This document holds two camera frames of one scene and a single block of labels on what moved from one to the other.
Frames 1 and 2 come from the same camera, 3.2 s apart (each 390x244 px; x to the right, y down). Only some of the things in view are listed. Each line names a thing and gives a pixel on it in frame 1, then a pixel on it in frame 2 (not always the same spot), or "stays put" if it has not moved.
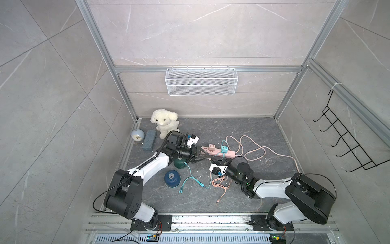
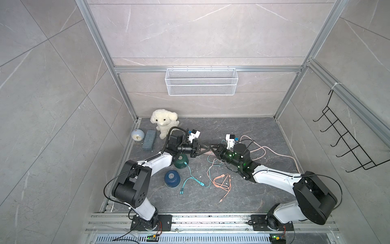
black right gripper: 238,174 -> 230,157
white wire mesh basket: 201,82 stays put
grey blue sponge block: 149,140 stays put
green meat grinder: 180,163 stays put
